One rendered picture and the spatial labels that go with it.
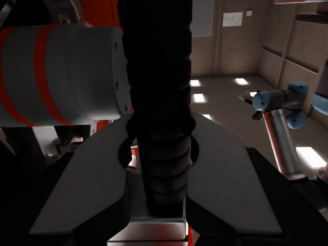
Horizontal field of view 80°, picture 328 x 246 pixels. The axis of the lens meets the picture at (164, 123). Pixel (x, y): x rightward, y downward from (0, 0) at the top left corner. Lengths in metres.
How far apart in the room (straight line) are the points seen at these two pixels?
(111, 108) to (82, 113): 0.04
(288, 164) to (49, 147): 0.77
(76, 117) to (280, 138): 0.74
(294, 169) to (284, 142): 0.10
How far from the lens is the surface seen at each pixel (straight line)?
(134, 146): 0.39
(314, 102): 0.69
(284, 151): 0.87
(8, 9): 0.55
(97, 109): 0.26
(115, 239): 0.18
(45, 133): 0.39
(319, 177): 0.94
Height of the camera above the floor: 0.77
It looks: 30 degrees up
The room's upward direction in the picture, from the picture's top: 177 degrees clockwise
